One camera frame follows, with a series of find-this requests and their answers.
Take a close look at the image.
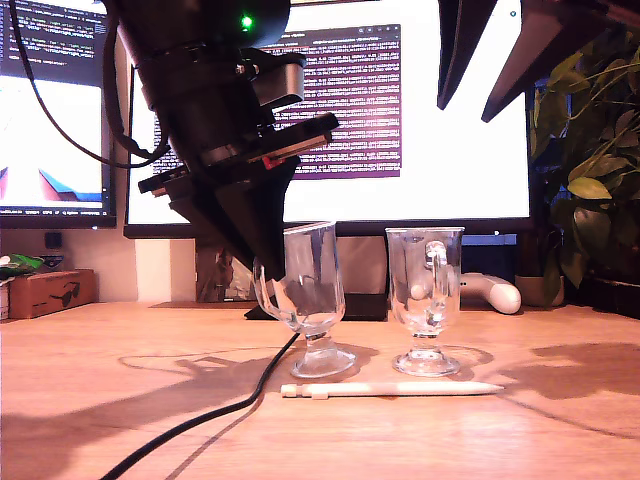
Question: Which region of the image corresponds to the dark box with blue top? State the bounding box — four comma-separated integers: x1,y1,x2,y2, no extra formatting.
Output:
462,233,517,276

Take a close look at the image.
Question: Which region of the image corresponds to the green and white packet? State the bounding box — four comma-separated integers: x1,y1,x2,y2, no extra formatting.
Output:
0,253,45,280

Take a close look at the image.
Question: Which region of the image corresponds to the small footed glass cup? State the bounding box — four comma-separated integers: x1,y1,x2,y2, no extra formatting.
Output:
384,227,466,378
252,221,359,380

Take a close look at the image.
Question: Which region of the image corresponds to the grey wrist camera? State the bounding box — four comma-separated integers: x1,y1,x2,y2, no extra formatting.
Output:
234,52,307,109

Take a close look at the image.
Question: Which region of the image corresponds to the beige plant pot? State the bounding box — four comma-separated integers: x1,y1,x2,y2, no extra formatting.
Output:
514,274,565,307

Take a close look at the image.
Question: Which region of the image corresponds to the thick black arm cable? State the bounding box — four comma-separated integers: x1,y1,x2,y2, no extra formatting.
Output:
102,29,174,161

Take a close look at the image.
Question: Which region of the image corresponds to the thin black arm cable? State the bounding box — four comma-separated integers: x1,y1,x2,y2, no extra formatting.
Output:
7,0,174,169

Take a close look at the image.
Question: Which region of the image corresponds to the white pen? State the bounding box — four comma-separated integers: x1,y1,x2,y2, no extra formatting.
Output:
279,381,505,400

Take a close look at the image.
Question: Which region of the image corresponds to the smaller black monitor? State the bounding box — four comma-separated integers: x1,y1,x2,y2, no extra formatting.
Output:
0,0,119,230

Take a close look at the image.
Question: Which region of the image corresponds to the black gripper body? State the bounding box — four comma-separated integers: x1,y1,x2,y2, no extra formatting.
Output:
138,82,341,199

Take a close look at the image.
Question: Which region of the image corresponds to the green leafy houseplant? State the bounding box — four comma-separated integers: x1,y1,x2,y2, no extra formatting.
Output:
529,29,640,301

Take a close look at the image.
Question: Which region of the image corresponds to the white game controller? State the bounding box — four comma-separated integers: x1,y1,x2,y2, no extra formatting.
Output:
459,272,522,315

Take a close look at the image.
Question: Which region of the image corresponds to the black low box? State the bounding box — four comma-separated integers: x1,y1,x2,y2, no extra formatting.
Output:
564,274,640,319

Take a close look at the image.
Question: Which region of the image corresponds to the brown cardboard box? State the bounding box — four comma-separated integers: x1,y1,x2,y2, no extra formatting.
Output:
8,269,97,320

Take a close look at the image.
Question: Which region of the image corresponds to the large black Huawei monitor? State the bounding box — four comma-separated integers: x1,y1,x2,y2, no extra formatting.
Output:
123,0,534,322

